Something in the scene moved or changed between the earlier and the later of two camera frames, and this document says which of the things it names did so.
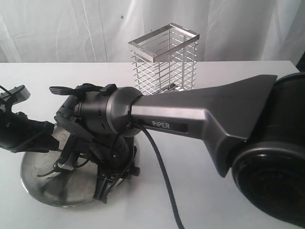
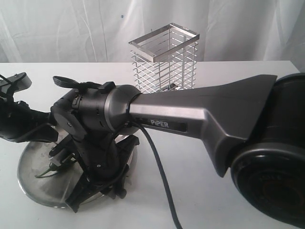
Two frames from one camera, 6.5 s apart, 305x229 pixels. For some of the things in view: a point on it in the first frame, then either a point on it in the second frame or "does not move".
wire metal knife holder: (165, 59) does not move
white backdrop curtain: (61, 31) does not move
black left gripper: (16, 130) -> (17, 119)
